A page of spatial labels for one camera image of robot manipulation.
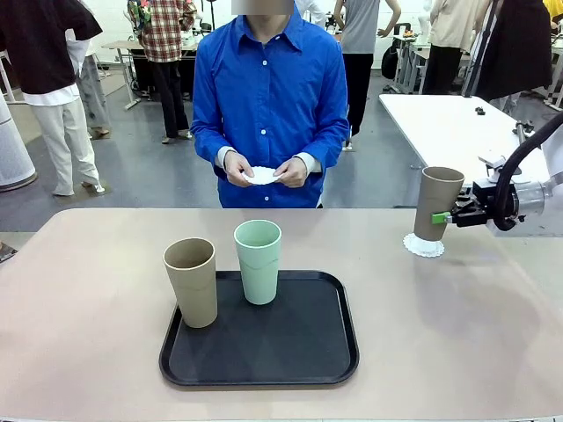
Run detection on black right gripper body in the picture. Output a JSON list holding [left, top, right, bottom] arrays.
[[471, 178, 523, 232]]

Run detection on dark brown cup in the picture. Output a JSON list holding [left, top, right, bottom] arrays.
[[413, 166, 466, 243]]

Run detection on white scalloped paper coaster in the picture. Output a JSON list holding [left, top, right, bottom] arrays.
[[240, 165, 282, 186], [403, 232, 445, 260]]

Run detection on mint green cup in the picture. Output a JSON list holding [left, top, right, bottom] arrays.
[[233, 219, 282, 306]]

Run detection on light tan cup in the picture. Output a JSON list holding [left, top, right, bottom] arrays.
[[163, 237, 219, 330]]

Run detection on person right forearm blue sleeve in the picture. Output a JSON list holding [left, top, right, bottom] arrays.
[[190, 127, 232, 171]]

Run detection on person left forearm blue sleeve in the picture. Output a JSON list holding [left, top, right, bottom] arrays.
[[293, 127, 351, 175]]

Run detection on person left hand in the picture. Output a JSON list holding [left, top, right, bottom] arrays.
[[273, 156, 311, 189]]

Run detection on person right hand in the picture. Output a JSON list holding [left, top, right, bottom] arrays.
[[223, 151, 256, 189]]

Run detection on short black rod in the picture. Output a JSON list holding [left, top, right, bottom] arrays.
[[514, 120, 536, 142]]

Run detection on white folding table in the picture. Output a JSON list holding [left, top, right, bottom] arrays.
[[378, 93, 563, 190]]

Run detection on black backpack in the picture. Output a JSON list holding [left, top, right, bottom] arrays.
[[380, 43, 399, 81]]

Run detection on grey tripod pole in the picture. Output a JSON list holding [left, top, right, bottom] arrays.
[[460, 0, 502, 98]]

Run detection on grey metal desk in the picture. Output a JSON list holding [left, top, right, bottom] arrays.
[[391, 34, 441, 96]]

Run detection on person in beige top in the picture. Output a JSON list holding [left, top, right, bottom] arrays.
[[422, 0, 492, 96]]

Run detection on small white robot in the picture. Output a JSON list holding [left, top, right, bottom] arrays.
[[416, 0, 435, 39]]

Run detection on black plastic tray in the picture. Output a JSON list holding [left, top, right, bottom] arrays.
[[158, 270, 361, 388]]

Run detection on person grey shirt black trousers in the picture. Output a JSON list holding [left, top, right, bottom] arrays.
[[333, 0, 399, 150]]

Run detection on person in blue shirt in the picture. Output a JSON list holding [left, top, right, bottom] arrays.
[[189, 0, 351, 210]]

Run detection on person in plaid shirt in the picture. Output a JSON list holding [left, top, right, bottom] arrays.
[[127, 0, 198, 145]]

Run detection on wooden top desk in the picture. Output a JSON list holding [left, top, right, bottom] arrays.
[[101, 40, 201, 111]]

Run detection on person in grey trousers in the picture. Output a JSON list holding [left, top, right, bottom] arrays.
[[65, 25, 111, 138]]

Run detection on white cylindrical appliance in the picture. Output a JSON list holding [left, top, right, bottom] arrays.
[[0, 94, 38, 191]]

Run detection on person dark top white trousers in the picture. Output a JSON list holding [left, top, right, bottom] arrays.
[[0, 0, 106, 198]]

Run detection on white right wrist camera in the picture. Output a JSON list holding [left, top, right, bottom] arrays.
[[477, 154, 507, 186]]

